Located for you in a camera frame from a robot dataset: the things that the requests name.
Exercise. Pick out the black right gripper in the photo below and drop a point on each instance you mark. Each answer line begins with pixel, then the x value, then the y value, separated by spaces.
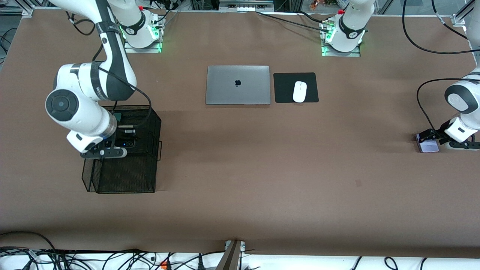
pixel 123 139

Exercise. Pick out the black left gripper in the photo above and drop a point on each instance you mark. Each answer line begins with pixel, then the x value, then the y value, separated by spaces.
pixel 439 134

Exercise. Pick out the black flip phone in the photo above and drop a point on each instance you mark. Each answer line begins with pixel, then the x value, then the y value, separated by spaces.
pixel 127 144

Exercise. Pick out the dark green power strip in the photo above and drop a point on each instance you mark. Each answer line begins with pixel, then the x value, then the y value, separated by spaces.
pixel 117 116

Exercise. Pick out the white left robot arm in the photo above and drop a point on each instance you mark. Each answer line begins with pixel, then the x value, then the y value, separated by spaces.
pixel 465 97

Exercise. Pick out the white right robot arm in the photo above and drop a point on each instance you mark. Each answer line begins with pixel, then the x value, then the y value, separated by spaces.
pixel 75 108

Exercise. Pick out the grey closed laptop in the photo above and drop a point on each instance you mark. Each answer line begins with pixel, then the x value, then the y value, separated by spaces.
pixel 225 90

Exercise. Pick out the white computer mouse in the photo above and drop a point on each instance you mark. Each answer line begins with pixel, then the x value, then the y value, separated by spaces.
pixel 299 92

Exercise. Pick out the black mouse pad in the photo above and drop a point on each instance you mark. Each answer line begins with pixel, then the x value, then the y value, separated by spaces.
pixel 285 90

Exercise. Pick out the white power strip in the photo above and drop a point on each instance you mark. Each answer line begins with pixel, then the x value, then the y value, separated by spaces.
pixel 247 8

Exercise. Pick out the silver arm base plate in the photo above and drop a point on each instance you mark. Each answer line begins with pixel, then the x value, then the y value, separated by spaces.
pixel 129 50
pixel 352 54

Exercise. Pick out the grey metal camera post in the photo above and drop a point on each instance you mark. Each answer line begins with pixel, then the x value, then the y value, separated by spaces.
pixel 230 258

